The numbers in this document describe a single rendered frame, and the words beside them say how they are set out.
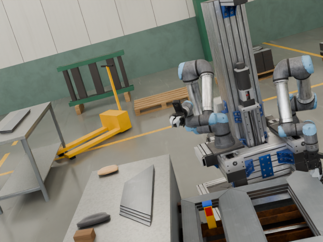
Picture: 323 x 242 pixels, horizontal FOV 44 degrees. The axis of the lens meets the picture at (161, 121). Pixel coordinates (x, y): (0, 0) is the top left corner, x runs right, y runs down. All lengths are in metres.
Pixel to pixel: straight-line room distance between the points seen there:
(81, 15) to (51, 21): 0.89
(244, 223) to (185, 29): 10.12
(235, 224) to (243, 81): 1.06
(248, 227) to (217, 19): 1.42
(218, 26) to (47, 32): 9.47
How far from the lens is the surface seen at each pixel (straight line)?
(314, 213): 2.33
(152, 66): 12.06
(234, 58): 2.93
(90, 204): 2.58
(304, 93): 2.82
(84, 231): 2.21
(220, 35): 2.90
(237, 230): 2.28
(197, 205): 2.60
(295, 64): 2.59
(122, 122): 7.14
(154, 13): 11.95
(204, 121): 2.54
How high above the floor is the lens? 2.16
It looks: 17 degrees down
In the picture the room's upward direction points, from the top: 15 degrees counter-clockwise
